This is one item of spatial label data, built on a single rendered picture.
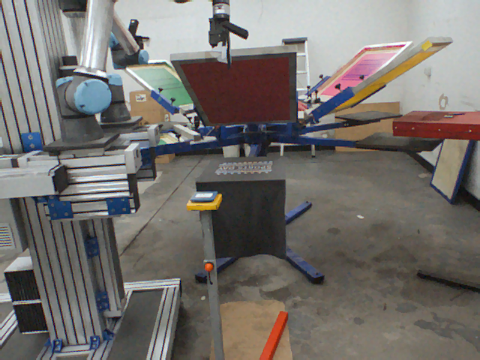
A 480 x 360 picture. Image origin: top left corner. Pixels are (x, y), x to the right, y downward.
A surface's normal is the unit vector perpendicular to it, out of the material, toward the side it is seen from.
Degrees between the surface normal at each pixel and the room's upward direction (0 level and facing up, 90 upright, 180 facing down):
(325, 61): 90
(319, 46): 90
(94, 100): 97
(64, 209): 90
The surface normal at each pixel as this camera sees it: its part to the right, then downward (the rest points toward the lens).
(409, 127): -0.58, 0.28
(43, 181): 0.04, 0.29
